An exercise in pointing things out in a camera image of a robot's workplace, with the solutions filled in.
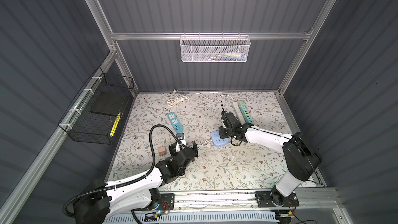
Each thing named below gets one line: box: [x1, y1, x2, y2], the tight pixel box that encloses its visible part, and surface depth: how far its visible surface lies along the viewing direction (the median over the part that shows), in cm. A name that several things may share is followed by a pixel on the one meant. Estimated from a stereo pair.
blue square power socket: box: [211, 130, 230, 147], surface depth 93 cm
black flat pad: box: [90, 89, 129, 117], surface depth 78 cm
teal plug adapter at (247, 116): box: [242, 109, 252, 120], surface depth 101 cm
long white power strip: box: [232, 101, 247, 125], surface depth 107 cm
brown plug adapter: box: [158, 146, 167, 157], surface depth 90 cm
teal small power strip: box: [167, 112, 184, 134], surface depth 104 cm
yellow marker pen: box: [109, 112, 122, 137], surface depth 71 cm
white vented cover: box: [103, 212, 279, 224], surface depth 72 cm
